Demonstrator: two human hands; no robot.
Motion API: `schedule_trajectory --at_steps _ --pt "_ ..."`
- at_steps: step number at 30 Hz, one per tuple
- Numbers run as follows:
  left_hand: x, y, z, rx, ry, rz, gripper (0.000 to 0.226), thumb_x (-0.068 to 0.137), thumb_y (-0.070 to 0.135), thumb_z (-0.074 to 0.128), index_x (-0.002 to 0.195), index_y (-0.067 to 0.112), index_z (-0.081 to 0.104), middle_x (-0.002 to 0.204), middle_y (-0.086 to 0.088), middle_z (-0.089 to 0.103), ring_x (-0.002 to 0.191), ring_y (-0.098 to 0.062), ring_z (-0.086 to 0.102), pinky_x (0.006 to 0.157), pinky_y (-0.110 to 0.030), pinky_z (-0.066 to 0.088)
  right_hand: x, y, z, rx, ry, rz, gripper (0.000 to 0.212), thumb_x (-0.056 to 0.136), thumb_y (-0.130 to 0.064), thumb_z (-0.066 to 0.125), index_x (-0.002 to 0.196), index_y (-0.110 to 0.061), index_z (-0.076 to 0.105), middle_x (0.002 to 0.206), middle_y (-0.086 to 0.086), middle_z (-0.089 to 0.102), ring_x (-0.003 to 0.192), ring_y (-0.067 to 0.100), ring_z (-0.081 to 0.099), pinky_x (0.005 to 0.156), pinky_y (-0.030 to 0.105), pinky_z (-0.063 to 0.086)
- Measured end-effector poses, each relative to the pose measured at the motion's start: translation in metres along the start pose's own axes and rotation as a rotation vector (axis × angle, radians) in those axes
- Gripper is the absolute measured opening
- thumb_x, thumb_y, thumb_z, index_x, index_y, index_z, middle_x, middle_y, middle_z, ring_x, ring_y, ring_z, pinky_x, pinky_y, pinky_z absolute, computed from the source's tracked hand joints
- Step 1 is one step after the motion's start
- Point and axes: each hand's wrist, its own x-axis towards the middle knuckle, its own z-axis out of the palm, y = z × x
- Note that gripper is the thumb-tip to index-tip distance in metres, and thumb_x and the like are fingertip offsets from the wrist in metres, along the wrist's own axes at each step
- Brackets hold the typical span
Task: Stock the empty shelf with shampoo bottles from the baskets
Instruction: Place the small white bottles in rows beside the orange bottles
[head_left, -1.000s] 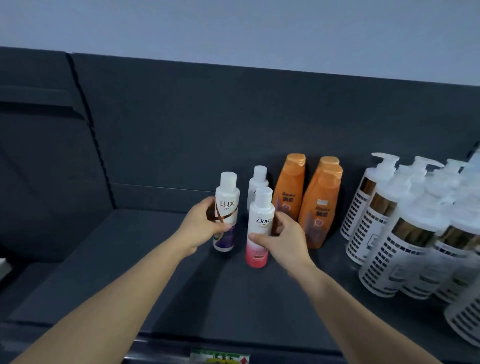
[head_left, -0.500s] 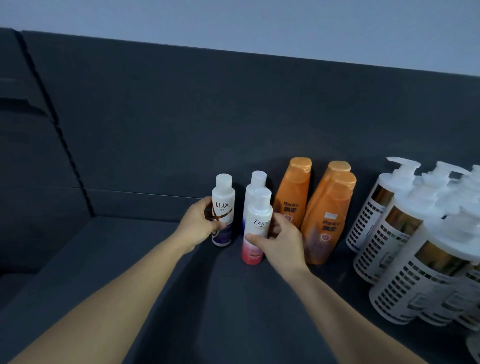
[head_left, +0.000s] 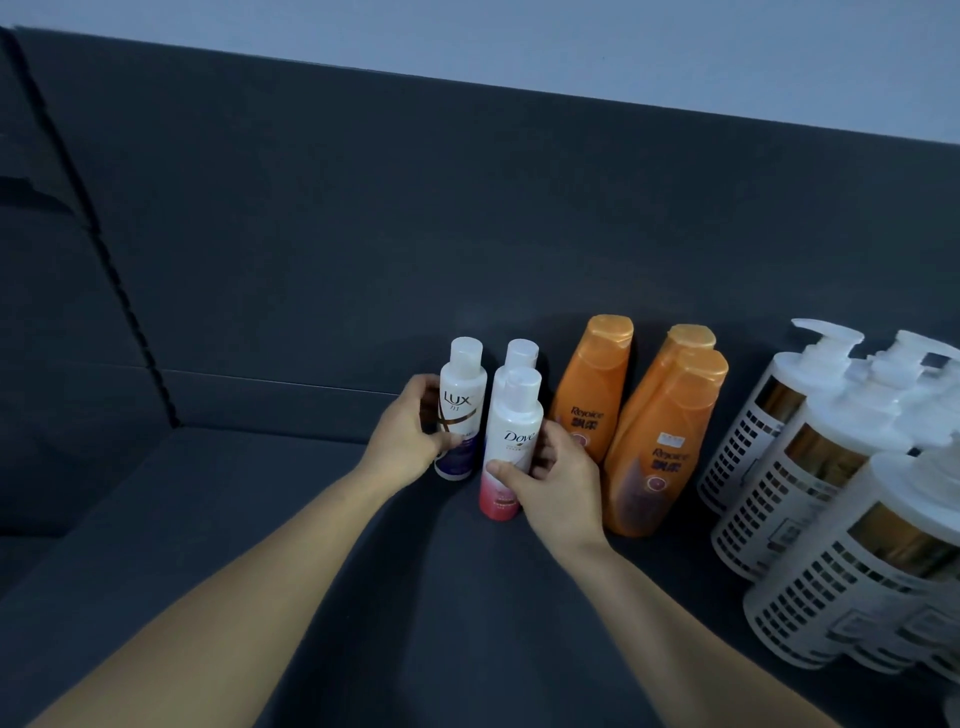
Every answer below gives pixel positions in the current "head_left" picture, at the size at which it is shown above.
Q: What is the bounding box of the person's left hand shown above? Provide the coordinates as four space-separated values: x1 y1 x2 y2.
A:
358 373 466 493

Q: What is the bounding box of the person's right hand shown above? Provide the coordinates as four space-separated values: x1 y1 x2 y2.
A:
485 419 610 568

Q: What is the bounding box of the Dove bottle pink bottom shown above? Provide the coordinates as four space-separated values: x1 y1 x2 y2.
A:
478 367 544 521

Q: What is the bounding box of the Lux white purple bottle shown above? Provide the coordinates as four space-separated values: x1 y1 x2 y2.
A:
433 335 489 483

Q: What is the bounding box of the Dove bottle blue bottom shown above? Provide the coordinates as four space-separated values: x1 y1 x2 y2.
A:
503 338 541 376

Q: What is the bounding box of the dark grey shelf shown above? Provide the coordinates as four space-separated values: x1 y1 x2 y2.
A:
0 26 960 728

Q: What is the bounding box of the white pump bottles group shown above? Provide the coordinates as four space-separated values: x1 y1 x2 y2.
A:
697 318 960 673

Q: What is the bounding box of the person's right forearm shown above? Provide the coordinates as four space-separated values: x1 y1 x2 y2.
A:
569 539 841 728

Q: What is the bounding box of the person's left forearm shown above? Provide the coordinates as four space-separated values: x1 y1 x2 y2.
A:
29 468 406 728

